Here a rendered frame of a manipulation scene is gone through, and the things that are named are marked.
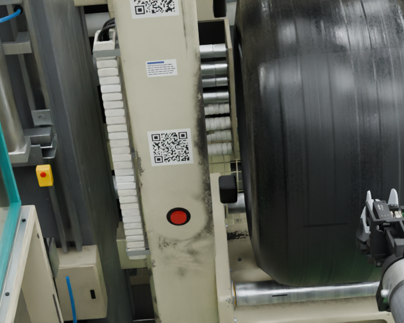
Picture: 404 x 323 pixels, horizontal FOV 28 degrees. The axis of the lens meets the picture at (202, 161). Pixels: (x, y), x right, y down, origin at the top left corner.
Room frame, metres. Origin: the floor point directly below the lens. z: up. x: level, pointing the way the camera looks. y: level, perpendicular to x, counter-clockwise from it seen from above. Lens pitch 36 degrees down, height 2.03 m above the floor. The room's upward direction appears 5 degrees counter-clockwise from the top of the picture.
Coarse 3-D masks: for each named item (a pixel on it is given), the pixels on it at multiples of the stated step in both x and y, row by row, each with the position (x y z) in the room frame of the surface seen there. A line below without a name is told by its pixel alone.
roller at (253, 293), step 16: (240, 288) 1.10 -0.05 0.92; (256, 288) 1.10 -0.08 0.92; (272, 288) 1.10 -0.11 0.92; (288, 288) 1.10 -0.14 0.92; (304, 288) 1.09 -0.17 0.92; (320, 288) 1.09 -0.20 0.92; (336, 288) 1.09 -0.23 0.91; (352, 288) 1.09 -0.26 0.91; (368, 288) 1.09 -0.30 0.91; (240, 304) 1.09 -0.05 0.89; (256, 304) 1.09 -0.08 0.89
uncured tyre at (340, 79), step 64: (256, 0) 1.24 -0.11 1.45; (320, 0) 1.19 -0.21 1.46; (384, 0) 1.18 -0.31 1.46; (256, 64) 1.12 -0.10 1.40; (320, 64) 1.08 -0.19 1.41; (384, 64) 1.07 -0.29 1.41; (256, 128) 1.05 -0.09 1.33; (320, 128) 1.01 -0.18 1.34; (384, 128) 1.00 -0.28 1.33; (256, 192) 1.02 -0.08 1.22; (320, 192) 0.97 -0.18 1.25; (384, 192) 0.96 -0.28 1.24; (256, 256) 1.08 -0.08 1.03; (320, 256) 0.97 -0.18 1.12
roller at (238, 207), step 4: (240, 196) 1.39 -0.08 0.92; (240, 200) 1.38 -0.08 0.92; (228, 204) 1.37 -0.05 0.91; (232, 204) 1.37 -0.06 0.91; (236, 204) 1.37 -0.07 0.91; (240, 204) 1.37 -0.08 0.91; (244, 204) 1.37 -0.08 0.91; (228, 208) 1.37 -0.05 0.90; (232, 208) 1.37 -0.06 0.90; (236, 208) 1.37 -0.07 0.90; (240, 208) 1.37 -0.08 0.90; (244, 208) 1.37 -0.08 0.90; (228, 212) 1.37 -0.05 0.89; (232, 212) 1.37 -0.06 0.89; (236, 212) 1.37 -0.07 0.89; (240, 212) 1.37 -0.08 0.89; (244, 212) 1.37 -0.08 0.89
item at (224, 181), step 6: (222, 180) 1.36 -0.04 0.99; (228, 180) 1.36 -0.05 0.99; (234, 180) 1.36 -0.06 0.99; (222, 186) 1.34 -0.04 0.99; (228, 186) 1.34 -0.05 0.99; (234, 186) 1.34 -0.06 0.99; (222, 192) 1.33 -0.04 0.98; (228, 192) 1.33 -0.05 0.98; (234, 192) 1.33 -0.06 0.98; (222, 198) 1.33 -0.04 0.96; (228, 198) 1.33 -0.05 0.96; (234, 198) 1.33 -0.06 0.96
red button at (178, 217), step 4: (176, 212) 1.17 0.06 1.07; (180, 212) 1.17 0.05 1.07; (184, 212) 1.17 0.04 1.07; (172, 216) 1.16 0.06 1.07; (176, 216) 1.16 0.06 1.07; (180, 216) 1.16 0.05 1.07; (184, 216) 1.16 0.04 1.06; (172, 220) 1.17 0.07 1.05; (176, 220) 1.16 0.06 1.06; (180, 220) 1.16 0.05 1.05; (184, 220) 1.16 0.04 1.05
